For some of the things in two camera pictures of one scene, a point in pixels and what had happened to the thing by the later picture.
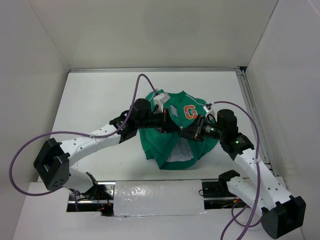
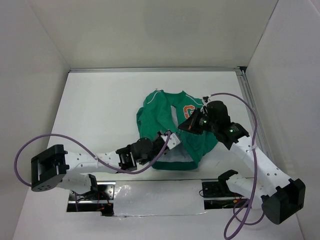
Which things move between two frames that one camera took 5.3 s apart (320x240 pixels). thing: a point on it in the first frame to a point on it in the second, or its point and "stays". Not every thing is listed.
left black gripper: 167,125 to 159,137
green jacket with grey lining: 175,150 stays
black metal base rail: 216,195 stays
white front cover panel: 147,198 stays
